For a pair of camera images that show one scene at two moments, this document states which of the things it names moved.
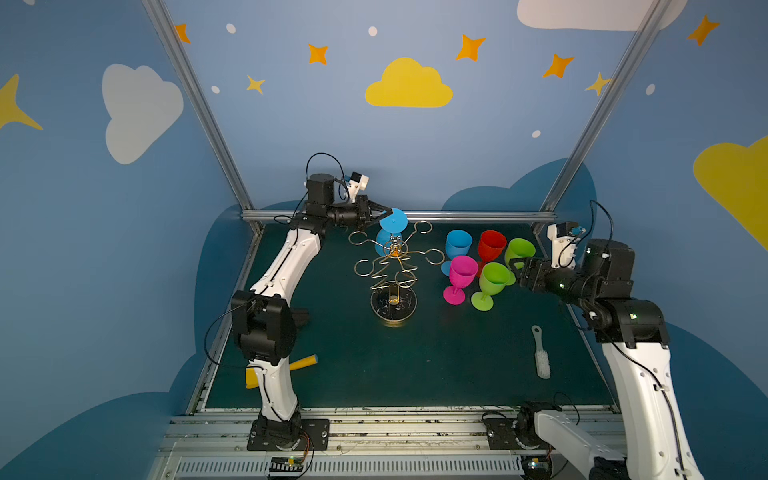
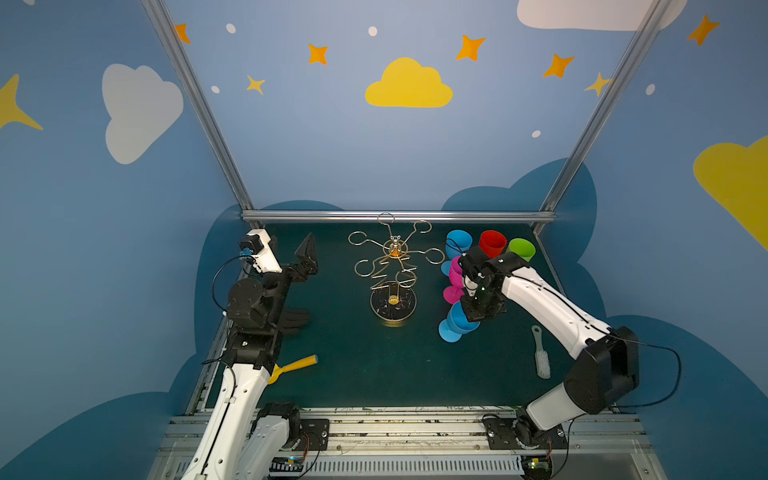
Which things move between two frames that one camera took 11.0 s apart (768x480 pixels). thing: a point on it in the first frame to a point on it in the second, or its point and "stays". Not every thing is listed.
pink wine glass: x=462 y=273 stays
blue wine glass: x=458 y=243 stays
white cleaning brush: x=543 y=367 stays
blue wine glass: x=391 y=225 to x=456 y=324
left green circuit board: x=286 y=464 stays
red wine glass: x=490 y=245 stays
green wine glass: x=518 y=248 stays
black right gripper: x=531 y=275 to x=491 y=264
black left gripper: x=365 y=211 to x=291 y=271
